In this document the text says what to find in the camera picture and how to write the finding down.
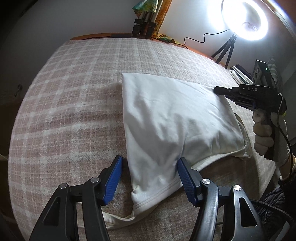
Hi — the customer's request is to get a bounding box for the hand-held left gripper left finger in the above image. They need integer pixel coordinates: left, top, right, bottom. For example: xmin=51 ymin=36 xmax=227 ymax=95
xmin=28 ymin=155 xmax=123 ymax=241

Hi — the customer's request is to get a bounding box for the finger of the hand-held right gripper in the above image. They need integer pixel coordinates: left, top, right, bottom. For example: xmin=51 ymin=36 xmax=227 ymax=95
xmin=233 ymin=97 xmax=256 ymax=109
xmin=214 ymin=86 xmax=242 ymax=99

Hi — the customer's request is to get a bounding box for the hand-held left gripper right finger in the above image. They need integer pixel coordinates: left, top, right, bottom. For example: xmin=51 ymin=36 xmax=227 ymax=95
xmin=177 ymin=157 xmax=266 ymax=241

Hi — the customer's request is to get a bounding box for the white camisole top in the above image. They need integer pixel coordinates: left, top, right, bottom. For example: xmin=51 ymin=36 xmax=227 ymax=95
xmin=76 ymin=73 xmax=251 ymax=230

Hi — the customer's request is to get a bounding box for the person's right forearm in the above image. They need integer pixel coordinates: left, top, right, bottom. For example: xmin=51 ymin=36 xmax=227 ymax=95
xmin=277 ymin=155 xmax=296 ymax=183

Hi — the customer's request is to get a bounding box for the folded clothes stack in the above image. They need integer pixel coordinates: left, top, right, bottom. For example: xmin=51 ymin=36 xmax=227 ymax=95
xmin=229 ymin=65 xmax=255 ymax=85

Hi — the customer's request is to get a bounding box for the person's right hand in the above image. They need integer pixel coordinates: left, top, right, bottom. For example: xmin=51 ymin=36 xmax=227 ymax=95
xmin=252 ymin=110 xmax=291 ymax=169

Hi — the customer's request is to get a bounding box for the green striped pillow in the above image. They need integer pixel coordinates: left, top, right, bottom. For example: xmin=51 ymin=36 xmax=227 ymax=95
xmin=267 ymin=57 xmax=284 ymax=88

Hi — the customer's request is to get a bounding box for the small black tripod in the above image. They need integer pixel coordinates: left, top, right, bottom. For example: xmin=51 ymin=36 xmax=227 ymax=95
xmin=211 ymin=34 xmax=238 ymax=69

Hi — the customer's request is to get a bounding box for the yellow green cloth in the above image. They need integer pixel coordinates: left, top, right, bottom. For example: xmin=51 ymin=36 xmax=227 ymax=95
xmin=157 ymin=34 xmax=177 ymax=44

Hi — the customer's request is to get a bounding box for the pink checked blanket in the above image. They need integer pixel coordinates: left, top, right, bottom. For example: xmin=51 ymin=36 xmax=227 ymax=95
xmin=8 ymin=37 xmax=281 ymax=241

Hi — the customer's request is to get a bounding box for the person's striped clothing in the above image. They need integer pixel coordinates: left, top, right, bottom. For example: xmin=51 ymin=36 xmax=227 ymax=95
xmin=259 ymin=175 xmax=296 ymax=232

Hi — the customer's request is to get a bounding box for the orange hanging cloth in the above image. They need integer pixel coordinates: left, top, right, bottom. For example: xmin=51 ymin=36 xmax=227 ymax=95
xmin=156 ymin=0 xmax=173 ymax=35

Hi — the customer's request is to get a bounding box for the tall silver tripod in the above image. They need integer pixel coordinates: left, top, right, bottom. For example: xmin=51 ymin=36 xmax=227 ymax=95
xmin=132 ymin=9 xmax=158 ymax=37

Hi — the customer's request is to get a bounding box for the floral hanging cloth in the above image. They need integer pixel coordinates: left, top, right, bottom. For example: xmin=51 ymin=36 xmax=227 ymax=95
xmin=132 ymin=0 xmax=160 ymax=13

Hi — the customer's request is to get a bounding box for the thin black cable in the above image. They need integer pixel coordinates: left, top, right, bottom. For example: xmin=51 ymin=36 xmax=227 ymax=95
xmin=276 ymin=93 xmax=293 ymax=179

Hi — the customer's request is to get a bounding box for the black ring light cable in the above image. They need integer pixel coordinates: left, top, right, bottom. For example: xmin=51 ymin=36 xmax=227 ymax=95
xmin=184 ymin=29 xmax=229 ymax=49

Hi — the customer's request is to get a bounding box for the ring light phone clip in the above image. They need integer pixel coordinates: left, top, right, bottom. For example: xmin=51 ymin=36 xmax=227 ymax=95
xmin=242 ymin=21 xmax=258 ymax=32

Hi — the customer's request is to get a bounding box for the black braided cable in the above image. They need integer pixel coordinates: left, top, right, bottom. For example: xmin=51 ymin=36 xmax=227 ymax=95
xmin=251 ymin=200 xmax=294 ymax=241

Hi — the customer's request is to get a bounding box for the wooden bed frame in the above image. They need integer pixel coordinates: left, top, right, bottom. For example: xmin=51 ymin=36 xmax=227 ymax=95
xmin=69 ymin=32 xmax=229 ymax=69

